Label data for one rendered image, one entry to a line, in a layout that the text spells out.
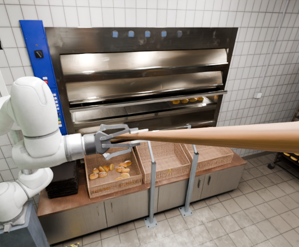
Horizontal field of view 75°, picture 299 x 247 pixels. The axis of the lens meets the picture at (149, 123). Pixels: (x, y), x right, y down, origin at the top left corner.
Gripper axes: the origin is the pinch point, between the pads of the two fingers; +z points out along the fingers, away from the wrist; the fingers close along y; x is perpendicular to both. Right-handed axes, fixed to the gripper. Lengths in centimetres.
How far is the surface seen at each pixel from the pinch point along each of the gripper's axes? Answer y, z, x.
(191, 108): -17, 110, -146
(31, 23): -95, -47, -95
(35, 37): -87, -47, -100
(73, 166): 27, -38, -148
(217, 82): -44, 141, -128
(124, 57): -74, 26, -113
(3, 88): -54, -81, -122
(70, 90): -48, -28, -128
